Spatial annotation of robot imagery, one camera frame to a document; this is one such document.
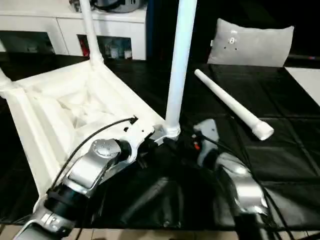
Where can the white plastic table leg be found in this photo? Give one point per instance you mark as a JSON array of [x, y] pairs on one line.
[[179, 65], [91, 30], [3, 62], [230, 102]]

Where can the small red bottle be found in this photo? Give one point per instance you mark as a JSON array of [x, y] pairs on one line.
[[84, 47]]

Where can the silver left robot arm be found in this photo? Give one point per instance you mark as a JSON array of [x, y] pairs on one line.
[[90, 170]]

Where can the black work mat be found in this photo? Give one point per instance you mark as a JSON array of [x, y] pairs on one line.
[[280, 150]]

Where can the dark grey helmet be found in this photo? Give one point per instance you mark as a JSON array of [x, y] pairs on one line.
[[120, 4]]

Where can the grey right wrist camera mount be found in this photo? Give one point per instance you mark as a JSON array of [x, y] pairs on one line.
[[206, 131]]

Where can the white cabinet with glass doors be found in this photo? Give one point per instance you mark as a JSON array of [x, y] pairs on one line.
[[50, 25]]

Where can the white plastic table top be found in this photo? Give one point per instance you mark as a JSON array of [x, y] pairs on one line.
[[60, 110]]

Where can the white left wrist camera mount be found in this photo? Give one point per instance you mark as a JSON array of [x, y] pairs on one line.
[[139, 134]]

